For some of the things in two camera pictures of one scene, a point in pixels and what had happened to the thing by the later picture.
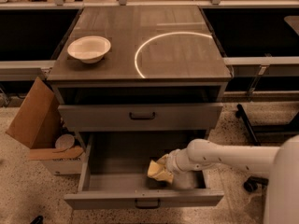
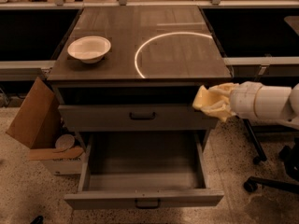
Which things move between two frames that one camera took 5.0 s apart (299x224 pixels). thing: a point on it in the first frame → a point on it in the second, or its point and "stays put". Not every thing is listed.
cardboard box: [38, 123] stays put
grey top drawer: [144, 117] stays put
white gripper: [172, 163] → [244, 100]
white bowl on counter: [89, 49] stays put
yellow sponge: [154, 168] → [206, 98]
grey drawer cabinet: [163, 72] stays put
